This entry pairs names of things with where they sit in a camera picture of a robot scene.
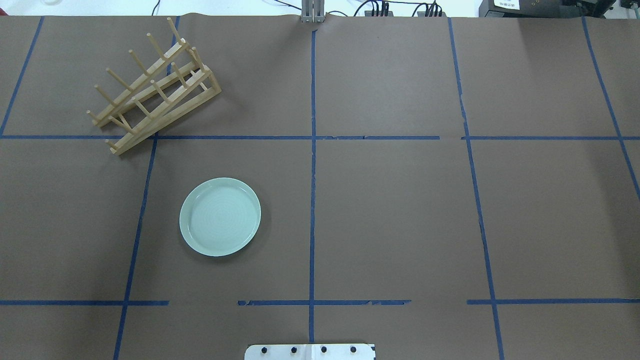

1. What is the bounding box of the pale green ceramic plate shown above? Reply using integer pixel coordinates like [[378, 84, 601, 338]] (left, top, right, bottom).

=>
[[178, 177, 262, 257]]

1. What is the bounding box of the wooden plate drying rack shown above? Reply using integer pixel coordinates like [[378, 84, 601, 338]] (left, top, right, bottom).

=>
[[86, 17, 222, 156]]

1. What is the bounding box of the black device with label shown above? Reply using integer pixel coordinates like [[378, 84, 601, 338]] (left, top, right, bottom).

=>
[[478, 0, 615, 19]]

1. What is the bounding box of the grey aluminium frame post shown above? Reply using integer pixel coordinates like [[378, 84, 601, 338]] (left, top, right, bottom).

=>
[[301, 0, 326, 24]]

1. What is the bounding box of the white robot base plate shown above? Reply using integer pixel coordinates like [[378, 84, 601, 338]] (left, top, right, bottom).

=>
[[244, 343, 377, 360]]

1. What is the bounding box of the black cable connector left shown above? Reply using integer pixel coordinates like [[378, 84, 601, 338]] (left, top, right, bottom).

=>
[[353, 0, 393, 18]]

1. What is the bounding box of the black cable connector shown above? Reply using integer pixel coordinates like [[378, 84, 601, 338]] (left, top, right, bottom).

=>
[[353, 0, 393, 18], [411, 0, 446, 18]]

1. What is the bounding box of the black cable connector right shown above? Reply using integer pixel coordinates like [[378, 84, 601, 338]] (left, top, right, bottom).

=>
[[411, 0, 446, 18]]

